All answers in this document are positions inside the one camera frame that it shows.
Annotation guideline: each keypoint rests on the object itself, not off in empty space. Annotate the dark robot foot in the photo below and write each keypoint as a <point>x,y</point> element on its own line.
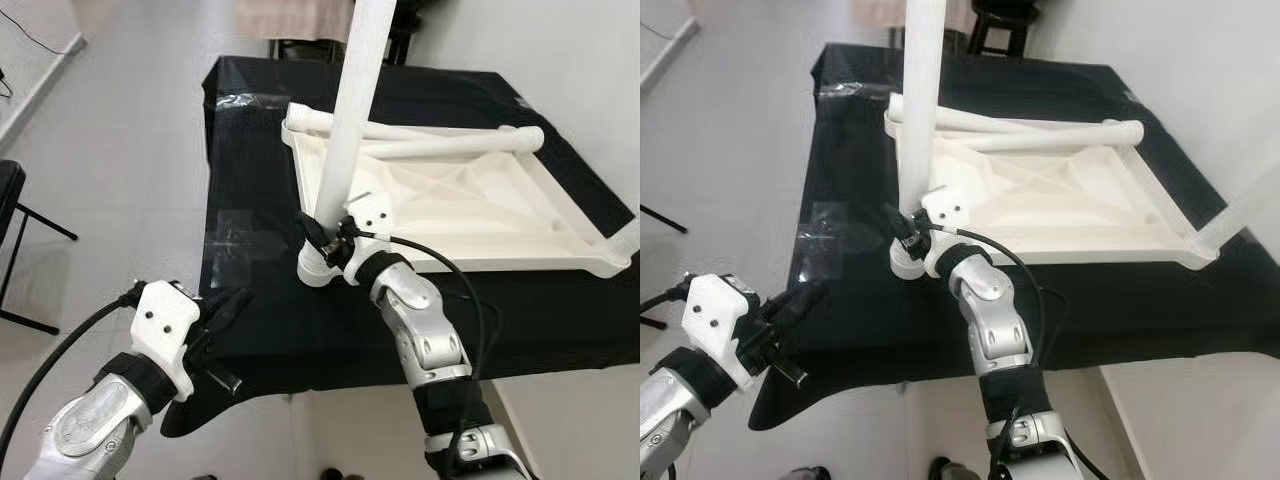
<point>810,473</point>
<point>945,470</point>
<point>345,474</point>

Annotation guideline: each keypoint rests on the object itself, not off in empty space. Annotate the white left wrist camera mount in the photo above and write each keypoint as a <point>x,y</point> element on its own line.
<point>715,315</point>
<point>165,325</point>

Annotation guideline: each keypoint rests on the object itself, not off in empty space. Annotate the black metal-legged chair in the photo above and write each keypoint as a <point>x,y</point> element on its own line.
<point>665,219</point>
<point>8,195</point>

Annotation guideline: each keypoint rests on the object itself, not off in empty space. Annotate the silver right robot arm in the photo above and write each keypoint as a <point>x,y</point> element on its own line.
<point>995,320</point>
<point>425,330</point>

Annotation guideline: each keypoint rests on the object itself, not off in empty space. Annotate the dark left robot foot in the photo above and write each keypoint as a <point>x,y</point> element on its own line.
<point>810,473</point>

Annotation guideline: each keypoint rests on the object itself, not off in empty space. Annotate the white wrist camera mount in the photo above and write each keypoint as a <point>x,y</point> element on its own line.
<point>943,205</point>
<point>370,212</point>
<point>165,325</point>
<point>715,315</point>

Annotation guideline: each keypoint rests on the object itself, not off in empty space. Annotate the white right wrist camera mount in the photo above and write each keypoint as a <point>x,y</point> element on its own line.
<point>943,205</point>
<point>370,212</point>

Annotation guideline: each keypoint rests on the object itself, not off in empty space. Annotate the dark right robot foot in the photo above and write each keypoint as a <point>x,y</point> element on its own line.
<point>345,474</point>
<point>945,470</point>

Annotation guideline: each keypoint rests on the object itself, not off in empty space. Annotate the white plastic children table top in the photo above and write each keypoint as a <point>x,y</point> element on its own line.
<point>1070,195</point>
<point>480,205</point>

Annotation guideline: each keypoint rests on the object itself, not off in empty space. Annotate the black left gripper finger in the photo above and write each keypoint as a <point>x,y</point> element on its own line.
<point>790,318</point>
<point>802,293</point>
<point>222,325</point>
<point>230,300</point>

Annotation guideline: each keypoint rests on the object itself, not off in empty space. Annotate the black table cloth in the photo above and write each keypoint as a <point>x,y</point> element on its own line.
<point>300,330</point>
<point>880,340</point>

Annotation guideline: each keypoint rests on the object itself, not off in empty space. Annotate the beige hanging towel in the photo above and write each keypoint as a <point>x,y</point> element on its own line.
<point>880,12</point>
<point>290,18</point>

